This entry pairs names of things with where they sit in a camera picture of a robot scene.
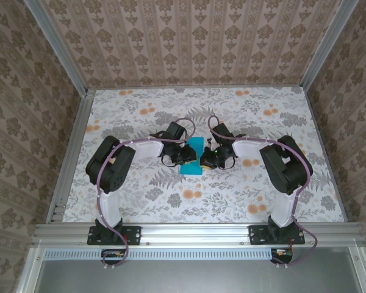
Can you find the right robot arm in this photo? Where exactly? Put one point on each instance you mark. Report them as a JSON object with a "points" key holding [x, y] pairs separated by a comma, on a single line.
{"points": [[286, 168]]}

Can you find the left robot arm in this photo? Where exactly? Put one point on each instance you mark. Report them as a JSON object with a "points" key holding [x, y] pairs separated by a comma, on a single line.
{"points": [[109, 171]]}

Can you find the floral table cover sheet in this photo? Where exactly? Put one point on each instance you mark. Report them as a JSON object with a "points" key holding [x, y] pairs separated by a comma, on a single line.
{"points": [[170, 207]]}

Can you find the grey metal panel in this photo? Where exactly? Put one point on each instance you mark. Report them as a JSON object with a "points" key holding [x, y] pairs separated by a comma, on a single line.
{"points": [[195, 277]]}

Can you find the black connector board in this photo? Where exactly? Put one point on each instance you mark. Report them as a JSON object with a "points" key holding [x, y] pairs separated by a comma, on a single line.
{"points": [[109, 259], [285, 258]]}

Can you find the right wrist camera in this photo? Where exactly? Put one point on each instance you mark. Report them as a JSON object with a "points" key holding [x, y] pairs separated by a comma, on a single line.
{"points": [[209, 142]]}

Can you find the thin aluminium rail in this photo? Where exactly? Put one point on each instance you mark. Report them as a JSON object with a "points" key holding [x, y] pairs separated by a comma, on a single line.
{"points": [[195, 88]]}

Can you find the wide aluminium frame rail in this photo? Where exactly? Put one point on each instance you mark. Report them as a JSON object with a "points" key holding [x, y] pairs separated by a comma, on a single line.
{"points": [[195, 233]]}

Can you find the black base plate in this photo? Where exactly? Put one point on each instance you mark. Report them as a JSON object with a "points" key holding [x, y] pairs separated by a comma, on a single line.
{"points": [[134, 235], [256, 235]]}

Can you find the sloping aluminium side rail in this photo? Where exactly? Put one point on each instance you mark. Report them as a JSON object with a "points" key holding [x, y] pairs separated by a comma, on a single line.
{"points": [[75, 137]]}

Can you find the aluminium frame post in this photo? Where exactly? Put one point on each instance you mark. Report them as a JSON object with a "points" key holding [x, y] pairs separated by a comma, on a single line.
{"points": [[59, 45], [327, 45]]}

